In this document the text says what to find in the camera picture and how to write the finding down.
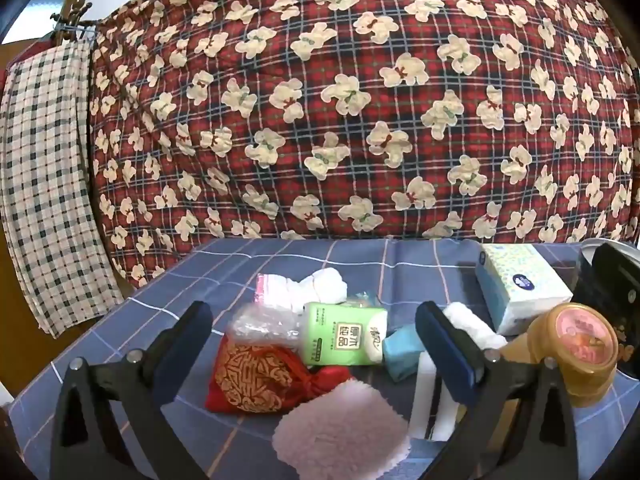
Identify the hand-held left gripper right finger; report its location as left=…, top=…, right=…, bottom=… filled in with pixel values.
left=415, top=301, right=581, bottom=480

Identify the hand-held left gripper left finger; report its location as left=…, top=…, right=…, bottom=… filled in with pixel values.
left=50, top=301, right=215, bottom=480

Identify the white towel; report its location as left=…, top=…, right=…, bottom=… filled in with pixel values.
left=442, top=302, right=508, bottom=352

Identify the clear bubble wrap bag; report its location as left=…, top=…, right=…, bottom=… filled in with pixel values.
left=227, top=302, right=306, bottom=348

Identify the red gold embroidered pouch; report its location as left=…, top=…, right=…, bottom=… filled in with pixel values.
left=206, top=335, right=353, bottom=416

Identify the green tissue pack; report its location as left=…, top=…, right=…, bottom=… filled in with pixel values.
left=300, top=302, right=388, bottom=367

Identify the white cloth with pink trim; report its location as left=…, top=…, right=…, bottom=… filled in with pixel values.
left=256, top=268, right=348, bottom=313

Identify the dark round basin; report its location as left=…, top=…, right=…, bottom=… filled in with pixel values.
left=572, top=241, right=640, bottom=376

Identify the blue sponge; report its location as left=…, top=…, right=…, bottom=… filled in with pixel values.
left=384, top=324, right=426, bottom=382

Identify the white foam block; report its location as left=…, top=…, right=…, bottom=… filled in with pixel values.
left=409, top=352, right=435, bottom=440

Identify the blue plaid bedsheet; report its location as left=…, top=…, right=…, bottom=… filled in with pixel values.
left=10, top=237, right=640, bottom=480

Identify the small clear wrapped packet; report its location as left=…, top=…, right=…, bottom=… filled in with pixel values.
left=345, top=291, right=383, bottom=311

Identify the white blue tissue box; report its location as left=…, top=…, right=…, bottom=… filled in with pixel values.
left=474, top=244, right=574, bottom=336

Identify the pink fluffy cloth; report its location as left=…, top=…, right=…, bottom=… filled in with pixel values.
left=272, top=379, right=412, bottom=478

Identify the jar with gold lid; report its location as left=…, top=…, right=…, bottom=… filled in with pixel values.
left=500, top=302, right=621, bottom=408

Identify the green white checked cloth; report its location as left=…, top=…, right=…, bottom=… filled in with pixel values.
left=0, top=40, right=126, bottom=338

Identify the red plaid bear-print quilt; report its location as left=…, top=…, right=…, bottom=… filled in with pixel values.
left=87, top=0, right=640, bottom=291

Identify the wire clothes hanger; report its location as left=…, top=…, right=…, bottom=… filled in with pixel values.
left=50, top=0, right=98, bottom=43

